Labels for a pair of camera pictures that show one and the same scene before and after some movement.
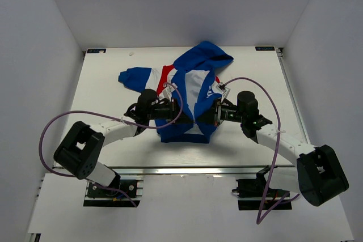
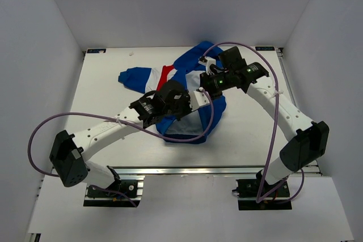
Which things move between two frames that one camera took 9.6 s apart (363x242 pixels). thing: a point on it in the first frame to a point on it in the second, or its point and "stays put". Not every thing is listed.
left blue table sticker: [96, 50] stays put
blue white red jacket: [191, 80] stays put
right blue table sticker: [264, 48] stays put
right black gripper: [213, 116] to [205, 80]
